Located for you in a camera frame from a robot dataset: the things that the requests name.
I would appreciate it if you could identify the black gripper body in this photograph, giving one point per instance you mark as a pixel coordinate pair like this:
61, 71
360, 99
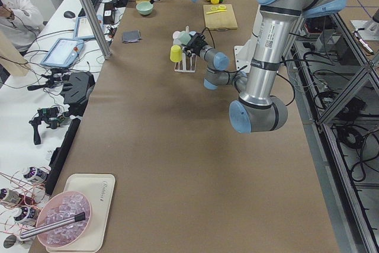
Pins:
198, 46

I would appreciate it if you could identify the mint green plastic cup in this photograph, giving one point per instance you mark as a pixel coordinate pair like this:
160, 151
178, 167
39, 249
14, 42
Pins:
184, 38

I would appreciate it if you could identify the yellow plastic cup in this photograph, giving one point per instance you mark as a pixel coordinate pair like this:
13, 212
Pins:
175, 53

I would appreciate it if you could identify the white plastic cup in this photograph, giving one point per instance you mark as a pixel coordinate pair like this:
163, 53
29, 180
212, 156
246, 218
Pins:
176, 38

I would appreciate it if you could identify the mint green bowl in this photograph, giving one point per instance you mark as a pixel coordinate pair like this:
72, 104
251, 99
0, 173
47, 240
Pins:
144, 8

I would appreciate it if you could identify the wooden cutting board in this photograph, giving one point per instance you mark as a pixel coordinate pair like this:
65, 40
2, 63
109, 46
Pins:
222, 20

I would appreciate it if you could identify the yellow toy knife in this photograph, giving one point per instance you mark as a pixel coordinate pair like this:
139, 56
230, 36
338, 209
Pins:
218, 11

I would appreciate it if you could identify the grey folded cloth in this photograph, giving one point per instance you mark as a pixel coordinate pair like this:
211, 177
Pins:
131, 36

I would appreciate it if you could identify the blue teach pendant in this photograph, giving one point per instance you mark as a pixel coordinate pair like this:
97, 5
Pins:
83, 29
63, 53

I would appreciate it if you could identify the black computer mouse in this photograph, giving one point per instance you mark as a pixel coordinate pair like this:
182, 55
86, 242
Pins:
69, 14

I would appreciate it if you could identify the person in white shirt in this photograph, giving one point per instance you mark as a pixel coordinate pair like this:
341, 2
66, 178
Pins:
21, 23

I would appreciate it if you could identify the cream plastic tray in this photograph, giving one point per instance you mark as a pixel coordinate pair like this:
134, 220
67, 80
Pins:
98, 189

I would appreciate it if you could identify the pink bowl with ice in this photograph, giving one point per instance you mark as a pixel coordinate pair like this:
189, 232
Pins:
65, 205

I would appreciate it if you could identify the steel muddler stick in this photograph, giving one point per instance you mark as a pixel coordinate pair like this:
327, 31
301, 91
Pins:
58, 224

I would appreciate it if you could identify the white wire cup holder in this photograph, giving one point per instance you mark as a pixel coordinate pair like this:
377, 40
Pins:
187, 64

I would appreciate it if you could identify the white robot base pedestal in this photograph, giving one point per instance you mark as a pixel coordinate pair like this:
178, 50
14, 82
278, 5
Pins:
244, 54

